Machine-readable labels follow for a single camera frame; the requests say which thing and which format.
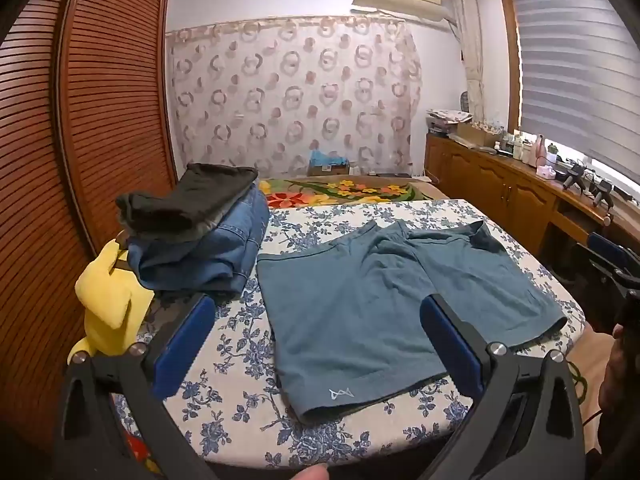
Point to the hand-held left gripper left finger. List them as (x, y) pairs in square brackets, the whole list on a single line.
[(182, 347)]

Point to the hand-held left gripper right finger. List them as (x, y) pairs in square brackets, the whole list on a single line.
[(450, 352)]

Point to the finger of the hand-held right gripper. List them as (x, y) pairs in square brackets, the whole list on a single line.
[(607, 248), (597, 266)]

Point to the teal short pants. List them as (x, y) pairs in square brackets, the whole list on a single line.
[(360, 310)]

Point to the folded black pants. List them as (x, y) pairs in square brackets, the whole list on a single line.
[(200, 190)]

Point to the person's right hand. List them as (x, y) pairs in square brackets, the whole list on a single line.
[(622, 375)]

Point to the person's left hand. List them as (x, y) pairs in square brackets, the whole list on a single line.
[(310, 473)]

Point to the black handheld device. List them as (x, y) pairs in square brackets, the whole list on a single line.
[(601, 192), (574, 175)]

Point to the blue floral bed sheet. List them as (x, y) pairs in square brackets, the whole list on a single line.
[(240, 355)]

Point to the yellow cloth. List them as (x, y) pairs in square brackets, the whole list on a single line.
[(107, 305)]

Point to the folded blue jeans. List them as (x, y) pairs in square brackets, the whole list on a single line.
[(220, 250)]

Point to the pink bottle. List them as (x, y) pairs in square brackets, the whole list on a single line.
[(538, 147)]

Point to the wooden cabinet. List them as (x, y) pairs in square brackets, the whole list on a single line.
[(500, 185)]

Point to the folded grey garment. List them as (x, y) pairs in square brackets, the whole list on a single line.
[(217, 225)]

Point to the white bottle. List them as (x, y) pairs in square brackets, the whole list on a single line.
[(520, 150)]

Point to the open cardboard box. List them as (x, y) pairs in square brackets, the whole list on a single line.
[(475, 134)]

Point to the colourful floral blanket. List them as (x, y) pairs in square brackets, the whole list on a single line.
[(350, 190)]

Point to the striped window blind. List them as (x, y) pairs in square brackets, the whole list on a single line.
[(575, 60)]

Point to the pile of papers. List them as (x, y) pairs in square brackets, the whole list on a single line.
[(447, 117)]

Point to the small cardboard box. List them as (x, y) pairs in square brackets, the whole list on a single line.
[(327, 170)]

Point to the blue plastic bag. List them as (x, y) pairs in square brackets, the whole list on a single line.
[(327, 157)]

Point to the cream tied curtain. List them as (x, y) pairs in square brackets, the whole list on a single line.
[(472, 60)]

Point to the wooden louvred wardrobe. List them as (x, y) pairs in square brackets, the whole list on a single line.
[(115, 85)]

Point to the circle patterned curtain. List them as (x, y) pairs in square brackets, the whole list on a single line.
[(300, 100)]

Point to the wooden window frame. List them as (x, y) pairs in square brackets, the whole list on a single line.
[(507, 60)]

